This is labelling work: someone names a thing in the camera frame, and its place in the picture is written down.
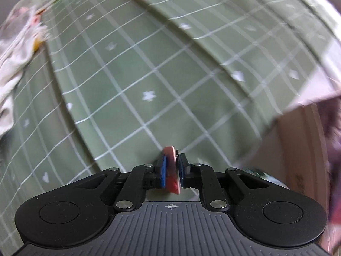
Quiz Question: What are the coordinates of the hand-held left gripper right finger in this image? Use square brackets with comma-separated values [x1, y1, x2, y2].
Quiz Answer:
[178, 152, 269, 212]

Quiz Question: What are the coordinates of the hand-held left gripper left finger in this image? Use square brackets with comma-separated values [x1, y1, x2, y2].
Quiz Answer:
[72, 156, 168, 212]

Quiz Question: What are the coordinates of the pink red soft pad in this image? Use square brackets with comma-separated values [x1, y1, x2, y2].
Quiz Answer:
[162, 146, 182, 195]

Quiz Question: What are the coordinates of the green checked bedsheet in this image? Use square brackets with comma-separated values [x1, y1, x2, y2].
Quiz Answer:
[0, 0, 341, 248]

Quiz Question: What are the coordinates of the floral printed quilt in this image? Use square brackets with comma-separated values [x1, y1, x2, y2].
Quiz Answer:
[0, 0, 91, 138]

